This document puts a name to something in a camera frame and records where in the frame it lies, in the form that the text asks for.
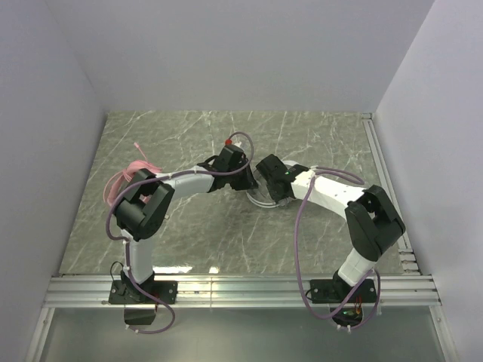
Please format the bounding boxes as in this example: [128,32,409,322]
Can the white headphones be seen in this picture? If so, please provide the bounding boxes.
[247,154,309,209]

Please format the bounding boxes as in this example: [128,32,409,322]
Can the pink headphones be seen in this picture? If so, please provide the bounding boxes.
[103,143,162,206]

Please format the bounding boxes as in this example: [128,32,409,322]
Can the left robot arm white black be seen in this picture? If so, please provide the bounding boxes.
[109,145,258,284]

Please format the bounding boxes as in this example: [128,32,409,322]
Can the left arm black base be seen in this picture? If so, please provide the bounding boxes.
[108,278,178,327]

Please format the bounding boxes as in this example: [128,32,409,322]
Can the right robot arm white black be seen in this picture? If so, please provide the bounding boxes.
[256,155,406,287]

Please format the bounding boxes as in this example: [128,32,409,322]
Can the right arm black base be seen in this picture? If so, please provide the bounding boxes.
[305,274,380,330]

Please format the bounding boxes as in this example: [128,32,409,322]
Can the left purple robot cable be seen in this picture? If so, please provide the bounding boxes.
[105,131,254,335]

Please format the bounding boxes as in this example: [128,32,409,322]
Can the aluminium right side rail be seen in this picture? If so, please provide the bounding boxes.
[361,113,421,275]

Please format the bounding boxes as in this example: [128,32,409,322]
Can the aluminium rail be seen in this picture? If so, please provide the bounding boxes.
[43,274,441,309]
[361,113,421,275]

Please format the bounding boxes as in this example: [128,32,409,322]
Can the aluminium front rail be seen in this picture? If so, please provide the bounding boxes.
[43,274,441,309]

